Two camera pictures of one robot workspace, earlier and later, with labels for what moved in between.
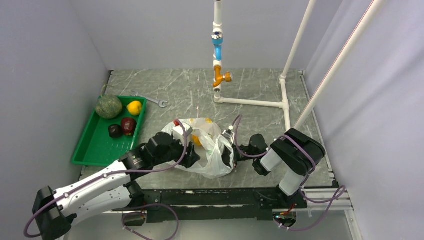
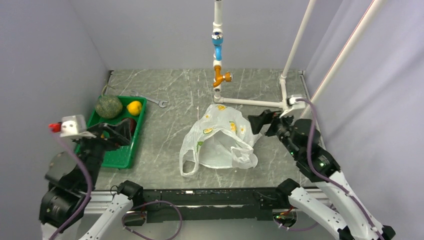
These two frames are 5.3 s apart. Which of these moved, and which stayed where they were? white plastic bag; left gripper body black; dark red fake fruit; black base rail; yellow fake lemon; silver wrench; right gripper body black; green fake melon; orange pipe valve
Moved: white plastic bag; right gripper body black; left gripper body black
Stayed: yellow fake lemon; dark red fake fruit; orange pipe valve; green fake melon; silver wrench; black base rail
